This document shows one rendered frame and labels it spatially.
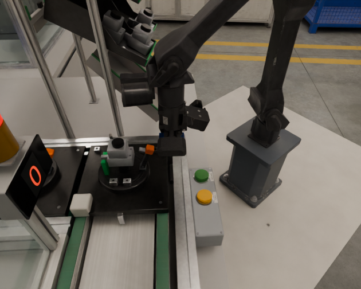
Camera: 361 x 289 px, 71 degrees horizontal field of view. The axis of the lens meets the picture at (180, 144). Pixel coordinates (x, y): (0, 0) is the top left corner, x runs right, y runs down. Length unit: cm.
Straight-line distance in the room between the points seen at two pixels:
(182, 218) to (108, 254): 20
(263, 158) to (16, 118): 101
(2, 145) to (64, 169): 40
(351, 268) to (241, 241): 121
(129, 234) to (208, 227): 20
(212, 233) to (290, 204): 31
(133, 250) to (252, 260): 31
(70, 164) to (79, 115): 40
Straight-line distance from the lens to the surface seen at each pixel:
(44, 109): 127
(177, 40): 48
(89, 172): 77
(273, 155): 69
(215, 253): 73
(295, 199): 88
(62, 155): 84
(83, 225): 70
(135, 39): 79
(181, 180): 73
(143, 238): 68
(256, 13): 468
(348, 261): 191
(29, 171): 47
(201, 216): 66
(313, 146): 107
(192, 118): 57
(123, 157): 66
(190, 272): 60
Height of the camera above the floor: 153
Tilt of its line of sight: 44 degrees down
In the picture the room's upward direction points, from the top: straight up
